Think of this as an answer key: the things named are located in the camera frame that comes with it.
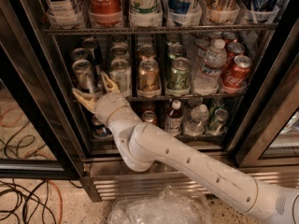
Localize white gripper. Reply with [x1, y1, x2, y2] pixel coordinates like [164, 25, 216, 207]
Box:
[72, 71, 129, 125]

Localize silver redbull can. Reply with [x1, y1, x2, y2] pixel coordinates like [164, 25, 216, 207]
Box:
[71, 48, 91, 62]
[72, 60, 98, 94]

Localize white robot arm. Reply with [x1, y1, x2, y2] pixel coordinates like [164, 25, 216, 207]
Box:
[72, 73, 299, 224]

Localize front white soda can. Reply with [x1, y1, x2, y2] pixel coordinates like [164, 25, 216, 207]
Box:
[109, 59, 132, 97]

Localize white soda can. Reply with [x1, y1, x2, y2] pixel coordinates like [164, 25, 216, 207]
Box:
[110, 46, 130, 61]
[109, 59, 132, 97]

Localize blue pepsi can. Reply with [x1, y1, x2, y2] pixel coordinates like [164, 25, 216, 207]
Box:
[92, 116, 112, 139]

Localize rear blue redbull can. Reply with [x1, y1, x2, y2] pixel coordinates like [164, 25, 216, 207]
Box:
[82, 37, 103, 76]

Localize front gold soda can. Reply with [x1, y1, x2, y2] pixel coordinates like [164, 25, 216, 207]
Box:
[137, 59, 161, 98]

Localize gold soda can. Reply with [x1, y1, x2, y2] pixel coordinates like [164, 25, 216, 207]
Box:
[137, 59, 161, 98]
[137, 44, 156, 61]

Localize bottom red soda can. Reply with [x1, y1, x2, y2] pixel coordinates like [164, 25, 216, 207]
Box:
[141, 110, 158, 125]

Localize front green soda can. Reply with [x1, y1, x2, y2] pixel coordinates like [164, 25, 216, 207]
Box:
[165, 57, 191, 96]

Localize green soda can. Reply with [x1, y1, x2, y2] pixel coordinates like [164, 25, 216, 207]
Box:
[167, 44, 186, 62]
[165, 57, 191, 96]
[206, 108, 229, 135]

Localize coca-cola bottle top shelf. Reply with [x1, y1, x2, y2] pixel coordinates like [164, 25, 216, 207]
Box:
[90, 0, 121, 27]

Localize white tea bottle top shelf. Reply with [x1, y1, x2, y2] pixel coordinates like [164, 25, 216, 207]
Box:
[46, 0, 83, 29]

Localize green white bottle top shelf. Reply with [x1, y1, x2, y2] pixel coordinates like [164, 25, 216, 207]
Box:
[129, 0, 162, 28]

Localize clear water bottle bottom shelf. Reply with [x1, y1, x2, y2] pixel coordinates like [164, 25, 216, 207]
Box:
[183, 105, 209, 136]

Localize clear water bottle shelf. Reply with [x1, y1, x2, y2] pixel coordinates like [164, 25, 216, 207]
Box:
[183, 105, 209, 136]
[193, 39, 227, 95]

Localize clear water bottle middle shelf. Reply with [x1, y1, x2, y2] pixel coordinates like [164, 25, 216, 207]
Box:
[193, 39, 227, 95]

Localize stainless steel fridge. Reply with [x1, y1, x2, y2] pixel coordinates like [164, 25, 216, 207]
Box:
[0, 0, 298, 202]

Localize bottom green soda can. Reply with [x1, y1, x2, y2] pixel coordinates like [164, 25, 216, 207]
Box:
[206, 108, 229, 135]

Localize front red coca-cola can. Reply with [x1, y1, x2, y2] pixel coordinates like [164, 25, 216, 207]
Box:
[222, 55, 252, 93]

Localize red coca-cola can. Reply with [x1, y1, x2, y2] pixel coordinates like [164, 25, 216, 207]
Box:
[221, 42, 245, 77]
[222, 55, 252, 93]

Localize gold can top shelf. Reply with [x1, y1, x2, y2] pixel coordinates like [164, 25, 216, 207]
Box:
[200, 0, 240, 25]

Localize red juice bottle white cap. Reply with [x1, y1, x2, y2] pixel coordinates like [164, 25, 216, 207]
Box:
[164, 100, 183, 136]

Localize clear plastic bag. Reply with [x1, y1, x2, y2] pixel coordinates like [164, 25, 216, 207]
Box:
[107, 186, 212, 224]

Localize black and orange floor cables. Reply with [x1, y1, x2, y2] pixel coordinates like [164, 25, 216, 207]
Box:
[0, 103, 83, 224]

